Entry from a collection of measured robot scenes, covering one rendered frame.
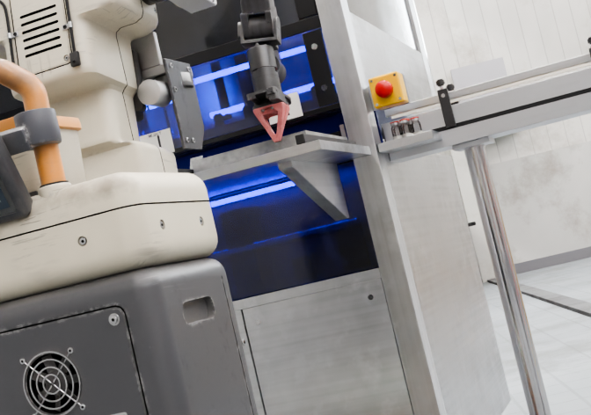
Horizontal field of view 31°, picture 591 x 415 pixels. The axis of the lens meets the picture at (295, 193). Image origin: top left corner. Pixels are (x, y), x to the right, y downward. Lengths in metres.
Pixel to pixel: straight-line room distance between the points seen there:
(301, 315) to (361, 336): 0.15
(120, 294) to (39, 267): 0.12
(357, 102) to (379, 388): 0.66
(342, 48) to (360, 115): 0.16
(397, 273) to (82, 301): 1.25
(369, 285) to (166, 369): 1.23
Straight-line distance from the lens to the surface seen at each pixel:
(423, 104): 2.62
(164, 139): 2.69
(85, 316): 1.38
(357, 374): 2.55
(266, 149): 2.25
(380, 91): 2.48
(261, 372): 2.63
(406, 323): 2.51
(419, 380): 2.52
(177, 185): 1.46
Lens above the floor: 0.64
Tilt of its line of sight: 4 degrees up
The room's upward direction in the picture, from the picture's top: 13 degrees counter-clockwise
